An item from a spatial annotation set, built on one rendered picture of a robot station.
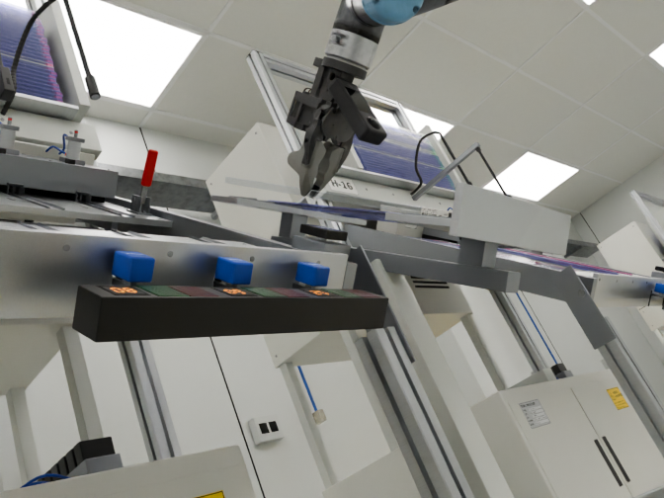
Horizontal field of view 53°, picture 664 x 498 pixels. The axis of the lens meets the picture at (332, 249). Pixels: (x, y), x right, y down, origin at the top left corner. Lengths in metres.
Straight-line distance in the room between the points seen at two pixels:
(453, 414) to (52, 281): 0.61
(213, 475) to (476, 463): 0.36
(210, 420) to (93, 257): 2.57
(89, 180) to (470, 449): 0.74
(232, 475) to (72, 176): 0.55
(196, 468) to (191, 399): 2.19
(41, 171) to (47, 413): 1.76
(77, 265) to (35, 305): 0.05
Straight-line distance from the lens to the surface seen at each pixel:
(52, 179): 1.16
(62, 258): 0.59
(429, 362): 1.01
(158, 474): 0.91
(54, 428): 2.80
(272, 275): 0.72
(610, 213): 8.58
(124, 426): 2.92
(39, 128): 1.41
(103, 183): 1.20
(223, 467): 0.97
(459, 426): 0.99
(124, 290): 0.54
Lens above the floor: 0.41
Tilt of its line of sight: 24 degrees up
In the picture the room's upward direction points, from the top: 24 degrees counter-clockwise
